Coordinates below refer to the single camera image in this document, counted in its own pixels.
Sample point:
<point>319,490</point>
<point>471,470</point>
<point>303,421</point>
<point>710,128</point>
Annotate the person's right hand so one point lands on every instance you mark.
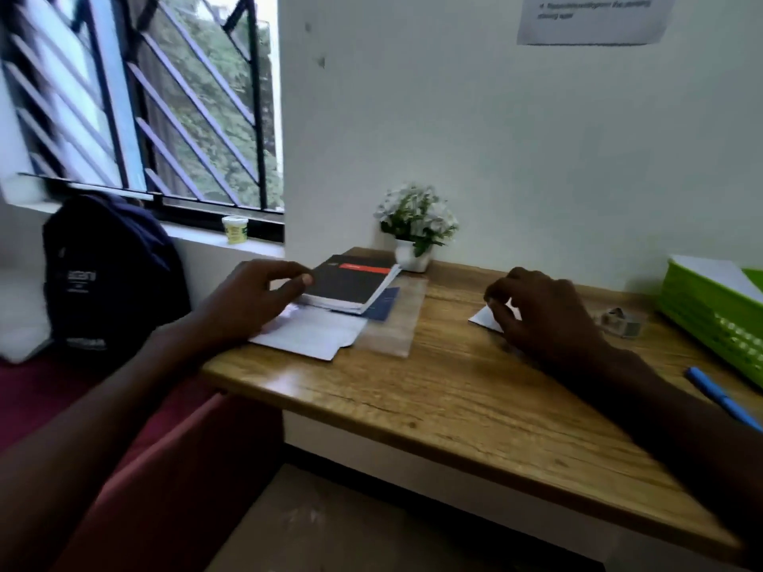
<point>548,321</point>

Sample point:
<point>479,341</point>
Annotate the person's left hand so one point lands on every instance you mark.
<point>244,303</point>

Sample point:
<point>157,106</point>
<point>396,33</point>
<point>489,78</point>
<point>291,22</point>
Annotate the grey lined printed document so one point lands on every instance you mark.
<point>486,320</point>

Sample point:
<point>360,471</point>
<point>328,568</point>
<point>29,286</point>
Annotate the stack of white envelopes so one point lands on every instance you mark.
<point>310,336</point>

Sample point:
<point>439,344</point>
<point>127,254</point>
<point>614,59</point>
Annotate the clear plastic sleeve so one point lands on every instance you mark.
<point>393,321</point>

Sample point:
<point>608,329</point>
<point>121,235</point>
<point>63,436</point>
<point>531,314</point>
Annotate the green plastic basket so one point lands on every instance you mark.
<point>715,327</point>

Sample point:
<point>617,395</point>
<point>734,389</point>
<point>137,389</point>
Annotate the white envelope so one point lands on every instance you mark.
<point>721,274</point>

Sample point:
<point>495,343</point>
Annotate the person's right forearm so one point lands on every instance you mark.
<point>685,428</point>

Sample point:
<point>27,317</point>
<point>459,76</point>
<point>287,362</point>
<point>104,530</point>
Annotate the white window sill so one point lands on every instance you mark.
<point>238,244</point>

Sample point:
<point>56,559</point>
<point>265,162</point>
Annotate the small cream jar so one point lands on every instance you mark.
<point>235,230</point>

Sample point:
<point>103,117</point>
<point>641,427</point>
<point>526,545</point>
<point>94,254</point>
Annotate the black spiral notebook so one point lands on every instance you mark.
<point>352,279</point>

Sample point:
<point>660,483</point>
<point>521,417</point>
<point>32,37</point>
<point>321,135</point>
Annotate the black backpack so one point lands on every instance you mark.
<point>113,279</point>

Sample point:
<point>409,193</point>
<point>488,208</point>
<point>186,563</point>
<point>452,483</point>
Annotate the blue book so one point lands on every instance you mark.
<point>381,306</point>

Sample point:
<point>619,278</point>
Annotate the white flower plant in pot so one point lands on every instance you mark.
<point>417,214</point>

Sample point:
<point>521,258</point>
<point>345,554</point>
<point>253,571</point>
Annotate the maroon mattress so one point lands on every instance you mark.
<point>167,470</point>

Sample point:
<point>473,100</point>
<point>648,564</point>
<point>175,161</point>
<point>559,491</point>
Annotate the blue pen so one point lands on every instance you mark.
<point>721,399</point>

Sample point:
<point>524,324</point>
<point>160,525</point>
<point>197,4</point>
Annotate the black window grille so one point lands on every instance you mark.
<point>197,113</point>

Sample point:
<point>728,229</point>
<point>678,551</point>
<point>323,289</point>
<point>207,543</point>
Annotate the white pillow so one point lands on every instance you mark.
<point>24,327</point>

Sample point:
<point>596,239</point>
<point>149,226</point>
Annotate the paper notice sheet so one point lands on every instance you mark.
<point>596,26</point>

